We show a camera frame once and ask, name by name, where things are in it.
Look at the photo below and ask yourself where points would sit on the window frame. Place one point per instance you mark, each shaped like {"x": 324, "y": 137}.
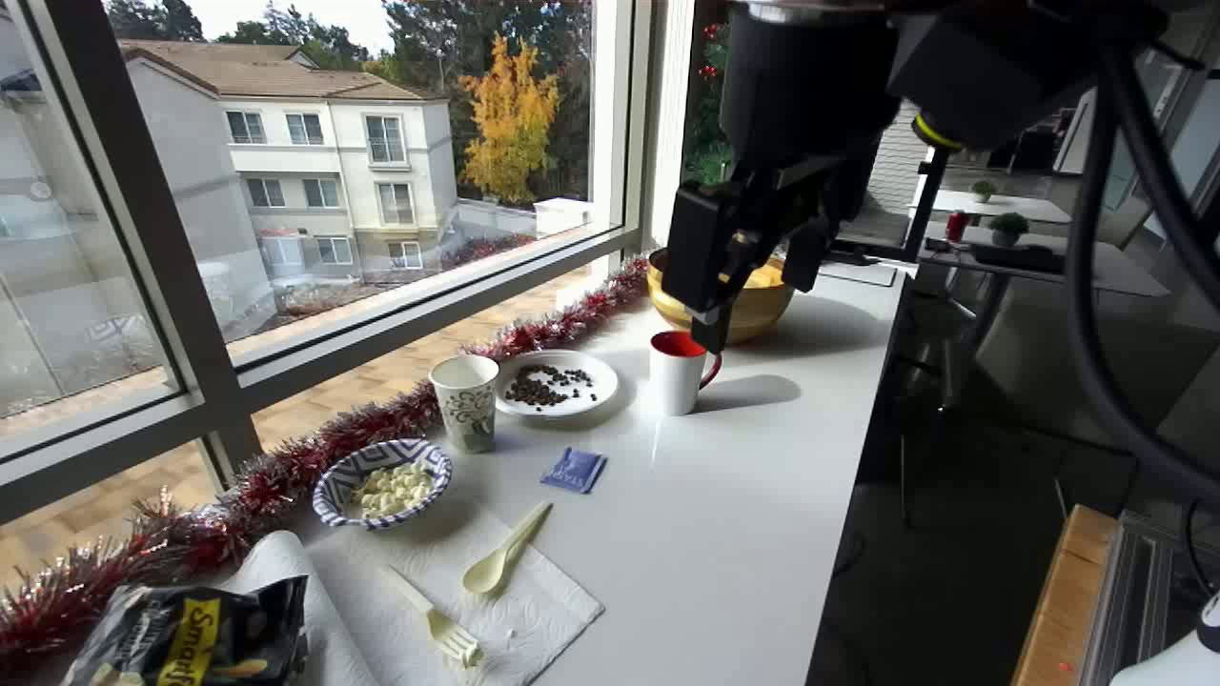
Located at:
{"x": 203, "y": 368}

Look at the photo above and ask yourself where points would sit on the dark beans pile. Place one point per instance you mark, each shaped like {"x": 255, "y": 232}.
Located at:
{"x": 549, "y": 388}

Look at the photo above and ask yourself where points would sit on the small red object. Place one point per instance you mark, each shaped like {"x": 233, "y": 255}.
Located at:
{"x": 958, "y": 227}

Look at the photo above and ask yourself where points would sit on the wood-edged metal cart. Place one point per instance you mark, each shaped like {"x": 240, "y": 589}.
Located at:
{"x": 1063, "y": 598}

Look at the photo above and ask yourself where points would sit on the white round plate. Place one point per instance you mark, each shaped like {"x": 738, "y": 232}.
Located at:
{"x": 597, "y": 396}

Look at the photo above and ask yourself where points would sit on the blue patterned bowl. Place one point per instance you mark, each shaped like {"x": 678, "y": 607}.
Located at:
{"x": 341, "y": 490}

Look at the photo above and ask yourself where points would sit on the large wooden bowl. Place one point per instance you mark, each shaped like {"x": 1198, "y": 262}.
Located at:
{"x": 765, "y": 313}

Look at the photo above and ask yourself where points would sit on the white mug with red interior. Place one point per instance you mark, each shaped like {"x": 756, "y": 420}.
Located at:
{"x": 674, "y": 384}

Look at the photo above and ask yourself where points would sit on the white paper napkin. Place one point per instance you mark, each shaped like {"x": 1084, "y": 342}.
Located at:
{"x": 536, "y": 622}

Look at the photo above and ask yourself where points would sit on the small blue packet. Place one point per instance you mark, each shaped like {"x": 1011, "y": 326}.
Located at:
{"x": 573, "y": 469}

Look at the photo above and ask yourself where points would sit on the pale plastic spoon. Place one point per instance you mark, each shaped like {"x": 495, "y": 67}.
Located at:
{"x": 495, "y": 565}

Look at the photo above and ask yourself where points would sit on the white apartment building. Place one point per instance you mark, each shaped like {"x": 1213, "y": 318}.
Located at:
{"x": 330, "y": 164}

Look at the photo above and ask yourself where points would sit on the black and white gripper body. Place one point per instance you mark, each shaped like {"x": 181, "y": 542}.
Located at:
{"x": 765, "y": 217}

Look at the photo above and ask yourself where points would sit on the black and yellow snack bag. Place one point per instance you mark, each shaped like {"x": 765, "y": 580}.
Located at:
{"x": 193, "y": 636}

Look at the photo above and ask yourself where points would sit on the white food pieces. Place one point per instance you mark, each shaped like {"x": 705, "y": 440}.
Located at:
{"x": 388, "y": 490}

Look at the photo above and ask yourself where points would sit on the black stand pole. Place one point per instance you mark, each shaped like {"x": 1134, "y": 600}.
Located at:
{"x": 923, "y": 204}

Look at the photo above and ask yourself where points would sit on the pale plastic fork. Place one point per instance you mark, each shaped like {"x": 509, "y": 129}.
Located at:
{"x": 447, "y": 631}

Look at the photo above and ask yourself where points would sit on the small potted plant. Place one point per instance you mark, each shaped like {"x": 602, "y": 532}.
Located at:
{"x": 1009, "y": 232}

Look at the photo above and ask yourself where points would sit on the patterned paper cup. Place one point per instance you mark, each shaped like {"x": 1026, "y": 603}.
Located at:
{"x": 466, "y": 406}

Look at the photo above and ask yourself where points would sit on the yellow-leaved tree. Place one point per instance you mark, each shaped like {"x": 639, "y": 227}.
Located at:
{"x": 512, "y": 121}

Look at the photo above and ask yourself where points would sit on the red tinsel garland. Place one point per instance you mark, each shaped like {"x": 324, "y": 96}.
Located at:
{"x": 289, "y": 469}

